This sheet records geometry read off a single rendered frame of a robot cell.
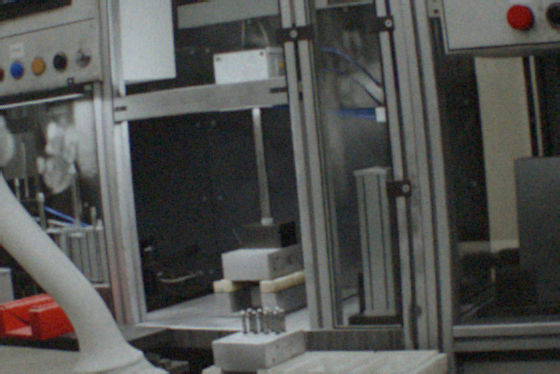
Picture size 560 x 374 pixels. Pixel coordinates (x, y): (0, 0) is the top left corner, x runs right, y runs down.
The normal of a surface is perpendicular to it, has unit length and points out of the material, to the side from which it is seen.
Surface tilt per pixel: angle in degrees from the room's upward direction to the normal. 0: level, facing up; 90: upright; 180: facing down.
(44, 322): 90
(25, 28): 90
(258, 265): 90
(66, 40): 90
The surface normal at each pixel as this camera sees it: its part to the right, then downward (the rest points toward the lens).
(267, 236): -0.49, 0.09
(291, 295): 0.87, -0.05
